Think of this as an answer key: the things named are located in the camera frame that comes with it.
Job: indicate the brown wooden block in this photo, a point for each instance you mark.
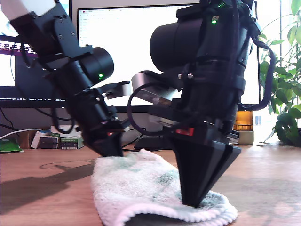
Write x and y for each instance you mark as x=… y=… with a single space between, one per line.
x=26 y=140

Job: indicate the pale grey camera box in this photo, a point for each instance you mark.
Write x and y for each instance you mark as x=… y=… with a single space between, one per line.
x=122 y=89
x=145 y=82

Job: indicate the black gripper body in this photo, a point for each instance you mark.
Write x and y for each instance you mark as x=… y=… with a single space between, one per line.
x=211 y=108
x=98 y=110

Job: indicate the computer monitor with dark screen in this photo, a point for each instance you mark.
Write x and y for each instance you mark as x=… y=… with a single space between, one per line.
x=14 y=94

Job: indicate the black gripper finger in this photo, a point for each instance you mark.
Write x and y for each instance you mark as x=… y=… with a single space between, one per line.
x=197 y=164
x=231 y=156
x=110 y=146

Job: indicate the small dark box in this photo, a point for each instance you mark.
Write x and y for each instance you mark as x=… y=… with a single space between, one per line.
x=48 y=142

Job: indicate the amber glass jar grey base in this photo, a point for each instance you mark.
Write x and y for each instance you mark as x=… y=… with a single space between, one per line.
x=245 y=117

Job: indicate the green packet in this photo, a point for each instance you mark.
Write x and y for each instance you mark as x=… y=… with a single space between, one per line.
x=9 y=145

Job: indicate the green leafy houseplant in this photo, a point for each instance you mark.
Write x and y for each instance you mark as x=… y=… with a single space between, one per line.
x=285 y=94

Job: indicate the white fluffy tea towel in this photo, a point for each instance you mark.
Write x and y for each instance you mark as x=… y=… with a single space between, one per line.
x=145 y=183

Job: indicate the computer monitor with white page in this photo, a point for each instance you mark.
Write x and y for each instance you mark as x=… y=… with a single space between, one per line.
x=131 y=47

